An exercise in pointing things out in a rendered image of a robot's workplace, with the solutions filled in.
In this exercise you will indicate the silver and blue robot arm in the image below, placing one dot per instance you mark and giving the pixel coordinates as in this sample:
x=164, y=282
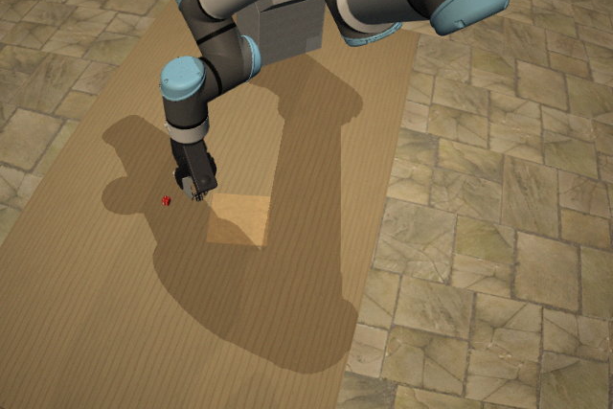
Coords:
x=230, y=59

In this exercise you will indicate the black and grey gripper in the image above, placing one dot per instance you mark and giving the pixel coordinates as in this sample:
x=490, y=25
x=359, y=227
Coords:
x=182, y=174

